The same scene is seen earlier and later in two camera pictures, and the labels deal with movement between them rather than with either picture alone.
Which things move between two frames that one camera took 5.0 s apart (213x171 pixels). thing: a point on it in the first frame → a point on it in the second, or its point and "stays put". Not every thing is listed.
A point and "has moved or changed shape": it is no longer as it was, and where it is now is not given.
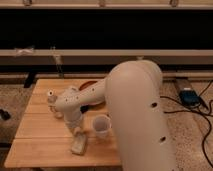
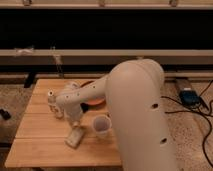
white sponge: [79, 143] has moved or changed shape
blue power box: [190, 98] stays put
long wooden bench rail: [105, 56] stays put
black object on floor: [4, 114] stays put
